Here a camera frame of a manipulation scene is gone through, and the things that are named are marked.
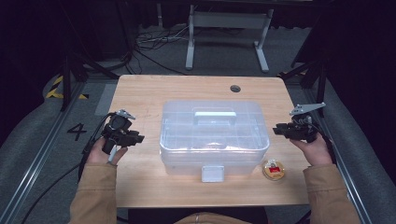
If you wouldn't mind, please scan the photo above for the aluminium floor rail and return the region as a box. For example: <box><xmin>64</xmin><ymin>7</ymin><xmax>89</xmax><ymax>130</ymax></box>
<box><xmin>303</xmin><ymin>89</ymin><xmax>375</xmax><ymax>224</ymax></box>
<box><xmin>0</xmin><ymin>81</ymin><xmax>87</xmax><ymax>224</ymax></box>

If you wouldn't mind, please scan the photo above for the person's left hand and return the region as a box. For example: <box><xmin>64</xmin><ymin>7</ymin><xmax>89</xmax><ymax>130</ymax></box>
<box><xmin>85</xmin><ymin>136</ymin><xmax>130</xmax><ymax>166</ymax></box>

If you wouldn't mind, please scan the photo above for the left hand-held gripper black cable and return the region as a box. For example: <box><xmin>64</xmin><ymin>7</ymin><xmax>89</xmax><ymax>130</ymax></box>
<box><xmin>20</xmin><ymin>112</ymin><xmax>117</xmax><ymax>224</ymax></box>

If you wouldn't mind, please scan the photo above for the yellow black hazard tape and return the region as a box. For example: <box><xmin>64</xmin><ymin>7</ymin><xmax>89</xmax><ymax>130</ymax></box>
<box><xmin>45</xmin><ymin>75</ymin><xmax>90</xmax><ymax>101</ymax></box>

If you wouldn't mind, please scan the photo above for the round gold tin red label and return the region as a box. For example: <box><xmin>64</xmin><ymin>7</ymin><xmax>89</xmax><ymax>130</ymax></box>
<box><xmin>262</xmin><ymin>158</ymin><xmax>286</xmax><ymax>182</ymax></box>

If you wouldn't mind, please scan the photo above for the bundle of floor cables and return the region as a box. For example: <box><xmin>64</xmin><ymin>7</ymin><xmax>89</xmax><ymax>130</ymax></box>
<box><xmin>134</xmin><ymin>23</ymin><xmax>191</xmax><ymax>77</ymax></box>

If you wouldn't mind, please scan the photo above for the hand-held gripper black cable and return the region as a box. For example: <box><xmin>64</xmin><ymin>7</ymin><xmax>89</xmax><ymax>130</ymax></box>
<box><xmin>20</xmin><ymin>112</ymin><xmax>117</xmax><ymax>224</ymax></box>
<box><xmin>307</xmin><ymin>121</ymin><xmax>339</xmax><ymax>166</ymax></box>

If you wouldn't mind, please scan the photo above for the black tripod stand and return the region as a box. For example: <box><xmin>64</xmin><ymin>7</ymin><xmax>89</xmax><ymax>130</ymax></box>
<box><xmin>277</xmin><ymin>55</ymin><xmax>329</xmax><ymax>119</ymax></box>
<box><xmin>60</xmin><ymin>50</ymin><xmax>121</xmax><ymax>113</ymax></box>

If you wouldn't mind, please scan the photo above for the grey metal table frame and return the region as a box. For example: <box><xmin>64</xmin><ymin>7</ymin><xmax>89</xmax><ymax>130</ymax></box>
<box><xmin>184</xmin><ymin>4</ymin><xmax>276</xmax><ymax>75</ymax></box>

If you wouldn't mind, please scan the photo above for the right hand-held gripper black cable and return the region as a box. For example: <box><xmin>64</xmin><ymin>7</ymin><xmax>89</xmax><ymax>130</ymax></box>
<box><xmin>307</xmin><ymin>121</ymin><xmax>339</xmax><ymax>166</ymax></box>

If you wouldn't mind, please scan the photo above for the clear plastic storage box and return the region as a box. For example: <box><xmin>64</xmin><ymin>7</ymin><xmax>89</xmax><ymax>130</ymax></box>
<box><xmin>159</xmin><ymin>99</ymin><xmax>271</xmax><ymax>184</ymax></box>

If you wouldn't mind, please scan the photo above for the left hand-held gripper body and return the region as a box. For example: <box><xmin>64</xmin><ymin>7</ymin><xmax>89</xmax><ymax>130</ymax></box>
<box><xmin>101</xmin><ymin>108</ymin><xmax>139</xmax><ymax>162</ymax></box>

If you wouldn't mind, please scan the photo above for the person's right hand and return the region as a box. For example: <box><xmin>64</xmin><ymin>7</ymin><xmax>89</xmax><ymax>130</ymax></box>
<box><xmin>290</xmin><ymin>133</ymin><xmax>333</xmax><ymax>168</ymax></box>

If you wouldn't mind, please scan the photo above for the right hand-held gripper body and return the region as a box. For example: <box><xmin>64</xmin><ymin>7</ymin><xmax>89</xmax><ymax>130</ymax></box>
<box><xmin>289</xmin><ymin>101</ymin><xmax>327</xmax><ymax>144</ymax></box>

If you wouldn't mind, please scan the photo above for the person's tan jacket front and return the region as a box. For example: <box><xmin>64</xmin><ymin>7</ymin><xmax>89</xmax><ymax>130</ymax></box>
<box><xmin>173</xmin><ymin>211</ymin><xmax>250</xmax><ymax>224</ymax></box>

